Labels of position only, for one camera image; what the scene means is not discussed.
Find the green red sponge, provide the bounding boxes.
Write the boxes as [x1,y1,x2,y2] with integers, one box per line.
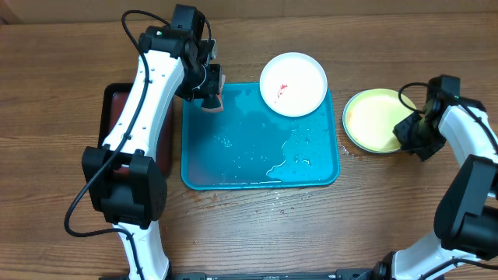
[201,75,226,113]

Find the yellow plate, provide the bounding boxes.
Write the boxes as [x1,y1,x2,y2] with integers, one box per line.
[347,89,412,154]

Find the light blue plate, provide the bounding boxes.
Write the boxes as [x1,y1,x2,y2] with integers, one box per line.
[342,97,353,142]

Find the pink white plate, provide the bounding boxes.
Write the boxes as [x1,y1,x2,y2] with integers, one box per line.
[259,52,328,117]

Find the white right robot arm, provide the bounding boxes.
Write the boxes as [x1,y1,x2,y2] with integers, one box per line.
[360,93,497,279]

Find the teal plastic tray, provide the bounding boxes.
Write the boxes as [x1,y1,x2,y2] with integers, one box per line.
[181,82,340,191]

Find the dark red tray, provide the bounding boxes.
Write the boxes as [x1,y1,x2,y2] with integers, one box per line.
[97,83,174,178]

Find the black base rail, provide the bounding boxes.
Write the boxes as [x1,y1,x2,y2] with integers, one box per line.
[165,268,388,280]

